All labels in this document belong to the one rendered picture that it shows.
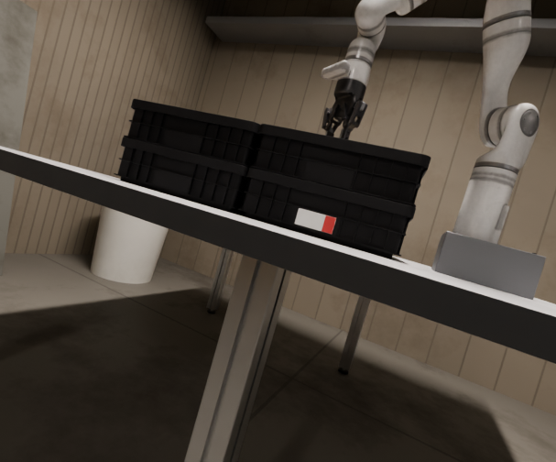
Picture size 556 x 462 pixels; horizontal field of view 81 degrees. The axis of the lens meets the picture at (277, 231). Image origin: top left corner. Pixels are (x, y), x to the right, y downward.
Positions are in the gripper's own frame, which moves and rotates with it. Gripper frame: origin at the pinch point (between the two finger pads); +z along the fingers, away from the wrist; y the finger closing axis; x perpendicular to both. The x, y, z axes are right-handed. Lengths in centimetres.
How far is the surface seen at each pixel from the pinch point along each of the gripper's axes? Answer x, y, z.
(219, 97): -44, 268, -79
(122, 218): 23, 175, 52
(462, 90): -169, 92, -109
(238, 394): 26, -30, 49
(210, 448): 27, -29, 58
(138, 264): 5, 174, 81
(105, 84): 53, 230, -39
